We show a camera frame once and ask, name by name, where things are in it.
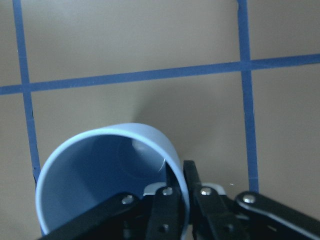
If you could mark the light blue plastic cup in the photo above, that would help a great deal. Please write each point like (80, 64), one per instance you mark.
(97, 164)

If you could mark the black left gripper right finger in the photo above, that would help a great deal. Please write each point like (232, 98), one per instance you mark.
(210, 217)

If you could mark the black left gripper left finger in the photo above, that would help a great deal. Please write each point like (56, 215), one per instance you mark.
(164, 222)

